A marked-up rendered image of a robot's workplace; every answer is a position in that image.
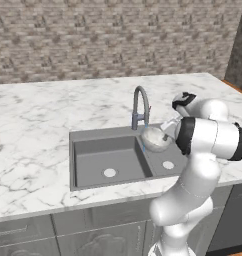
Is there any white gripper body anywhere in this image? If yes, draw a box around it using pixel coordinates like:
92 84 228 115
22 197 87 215
159 116 183 140

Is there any white marbled bowl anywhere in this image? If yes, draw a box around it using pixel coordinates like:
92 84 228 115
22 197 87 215
140 126 174 154

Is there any grey double sink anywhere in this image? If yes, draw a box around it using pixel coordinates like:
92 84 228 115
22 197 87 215
68 123 191 192

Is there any grey arched tap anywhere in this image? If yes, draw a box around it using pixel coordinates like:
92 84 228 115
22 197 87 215
130 85 153 131

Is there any grey drawer front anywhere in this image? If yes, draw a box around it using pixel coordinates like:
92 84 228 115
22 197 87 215
0 214 57 248
51 198 155 237
211 185 234 210

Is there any grey cupboard door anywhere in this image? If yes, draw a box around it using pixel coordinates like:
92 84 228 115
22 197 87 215
188 206 225 256
0 237 61 256
56 220 148 256

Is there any dark grey dishwasher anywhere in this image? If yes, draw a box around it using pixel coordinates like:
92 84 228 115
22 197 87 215
206 182 242 255

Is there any grey drawer handle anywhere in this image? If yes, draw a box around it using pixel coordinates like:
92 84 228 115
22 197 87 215
0 225 29 238

